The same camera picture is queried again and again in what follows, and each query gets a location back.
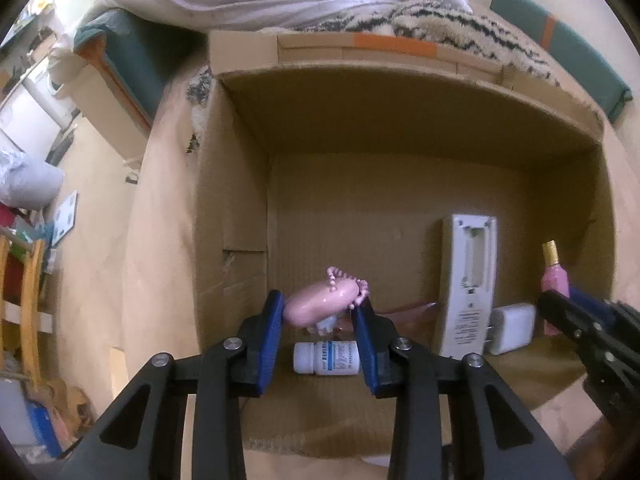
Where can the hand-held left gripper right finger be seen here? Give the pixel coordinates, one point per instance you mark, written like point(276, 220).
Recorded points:
point(367, 350)

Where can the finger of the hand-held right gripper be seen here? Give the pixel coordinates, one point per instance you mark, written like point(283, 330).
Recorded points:
point(565, 312)
point(592, 302)

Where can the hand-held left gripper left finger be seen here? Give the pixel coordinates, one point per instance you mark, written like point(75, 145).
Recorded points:
point(270, 340)

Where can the small pink bottle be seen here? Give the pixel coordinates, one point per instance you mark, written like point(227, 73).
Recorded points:
point(555, 280)

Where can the white pill bottle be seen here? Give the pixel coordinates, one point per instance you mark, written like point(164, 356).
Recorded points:
point(320, 357)

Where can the white charger plug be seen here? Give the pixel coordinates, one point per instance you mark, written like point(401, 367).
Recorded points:
point(512, 327)

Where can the pink foot-shaped toy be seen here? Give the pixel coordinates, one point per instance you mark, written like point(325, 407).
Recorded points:
point(312, 305)

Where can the white rectangular device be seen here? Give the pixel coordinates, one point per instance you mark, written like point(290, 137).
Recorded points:
point(457, 260)

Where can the brown cardboard box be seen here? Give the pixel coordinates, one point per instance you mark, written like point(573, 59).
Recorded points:
point(375, 160)

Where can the white bathroom scale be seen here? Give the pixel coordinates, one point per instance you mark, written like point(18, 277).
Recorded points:
point(65, 217)

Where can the yellow wooden rack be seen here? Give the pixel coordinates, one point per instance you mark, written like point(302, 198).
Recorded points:
point(32, 310)

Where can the blue box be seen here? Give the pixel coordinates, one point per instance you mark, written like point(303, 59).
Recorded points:
point(42, 427)

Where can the grey stuffed bag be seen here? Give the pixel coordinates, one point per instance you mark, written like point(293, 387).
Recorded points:
point(30, 180)

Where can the teal padded bed end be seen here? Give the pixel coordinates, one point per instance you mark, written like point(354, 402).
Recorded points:
point(140, 60)

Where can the black patterned cream blanket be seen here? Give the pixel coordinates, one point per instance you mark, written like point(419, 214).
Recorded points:
point(450, 20)

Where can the white washing machine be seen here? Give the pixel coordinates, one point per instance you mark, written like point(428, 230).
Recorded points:
point(47, 100)

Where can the white kitchen base cabinet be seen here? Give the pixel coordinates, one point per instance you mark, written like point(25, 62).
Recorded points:
point(20, 125)

